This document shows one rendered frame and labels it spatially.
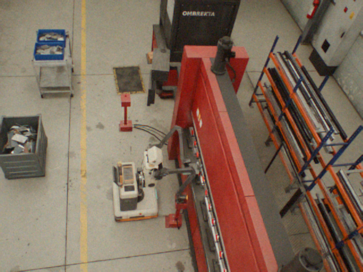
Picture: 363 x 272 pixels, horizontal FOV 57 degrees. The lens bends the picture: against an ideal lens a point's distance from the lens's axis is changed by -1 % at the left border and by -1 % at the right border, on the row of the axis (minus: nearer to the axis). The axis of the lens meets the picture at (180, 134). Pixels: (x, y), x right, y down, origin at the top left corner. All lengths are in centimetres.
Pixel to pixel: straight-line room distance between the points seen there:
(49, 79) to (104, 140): 169
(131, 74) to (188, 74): 311
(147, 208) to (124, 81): 316
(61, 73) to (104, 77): 93
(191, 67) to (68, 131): 292
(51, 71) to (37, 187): 247
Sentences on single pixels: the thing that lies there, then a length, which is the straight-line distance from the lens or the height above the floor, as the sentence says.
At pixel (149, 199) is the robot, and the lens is 527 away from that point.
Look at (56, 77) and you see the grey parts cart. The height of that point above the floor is 33.
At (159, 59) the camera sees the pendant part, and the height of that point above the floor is 195.
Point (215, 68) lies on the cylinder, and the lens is 417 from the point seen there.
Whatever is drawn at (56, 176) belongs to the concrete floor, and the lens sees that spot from 591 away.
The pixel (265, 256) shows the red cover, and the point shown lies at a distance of 298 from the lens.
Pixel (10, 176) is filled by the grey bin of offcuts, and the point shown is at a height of 14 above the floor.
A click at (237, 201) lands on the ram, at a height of 205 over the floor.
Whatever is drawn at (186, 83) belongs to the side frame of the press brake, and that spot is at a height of 185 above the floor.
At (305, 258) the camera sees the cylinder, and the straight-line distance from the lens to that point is 260.
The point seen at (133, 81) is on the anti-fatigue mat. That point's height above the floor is 1.
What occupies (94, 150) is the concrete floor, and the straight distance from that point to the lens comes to 613.
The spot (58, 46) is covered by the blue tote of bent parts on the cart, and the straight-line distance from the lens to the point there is 672.
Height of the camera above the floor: 492
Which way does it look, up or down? 50 degrees down
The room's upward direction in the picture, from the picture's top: 12 degrees clockwise
